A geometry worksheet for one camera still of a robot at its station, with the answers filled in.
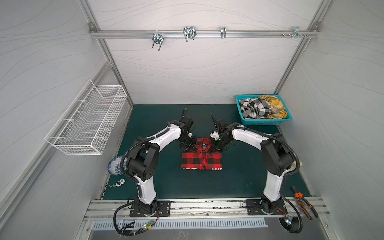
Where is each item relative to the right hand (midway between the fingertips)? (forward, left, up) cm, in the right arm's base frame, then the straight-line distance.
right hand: (211, 148), depth 90 cm
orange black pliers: (-23, -46, -5) cm, 52 cm away
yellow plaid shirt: (+29, -47, +5) cm, 55 cm away
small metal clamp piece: (-23, +51, -2) cm, 56 cm away
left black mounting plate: (-33, +24, -4) cm, 41 cm away
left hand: (-1, +8, +3) cm, 8 cm away
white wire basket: (-5, +60, +28) cm, 67 cm away
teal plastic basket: (+22, -34, 0) cm, 41 cm away
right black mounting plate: (-29, -22, -4) cm, 37 cm away
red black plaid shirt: (-7, +4, 0) cm, 8 cm away
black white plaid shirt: (+33, -32, +2) cm, 46 cm away
